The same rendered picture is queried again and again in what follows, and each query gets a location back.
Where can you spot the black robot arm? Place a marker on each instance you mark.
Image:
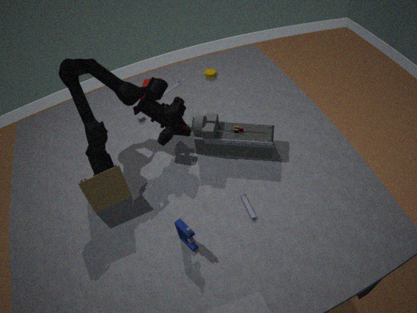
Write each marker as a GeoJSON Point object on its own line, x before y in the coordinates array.
{"type": "Point", "coordinates": [128, 93]}

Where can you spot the red rectangular block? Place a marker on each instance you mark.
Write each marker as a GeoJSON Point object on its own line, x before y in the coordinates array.
{"type": "Point", "coordinates": [145, 83]}

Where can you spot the yellow short cylinder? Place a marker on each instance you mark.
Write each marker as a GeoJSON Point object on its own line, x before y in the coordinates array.
{"type": "Point", "coordinates": [210, 73]}

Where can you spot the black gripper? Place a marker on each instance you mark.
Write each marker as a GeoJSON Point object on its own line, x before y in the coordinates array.
{"type": "Point", "coordinates": [171, 129]}

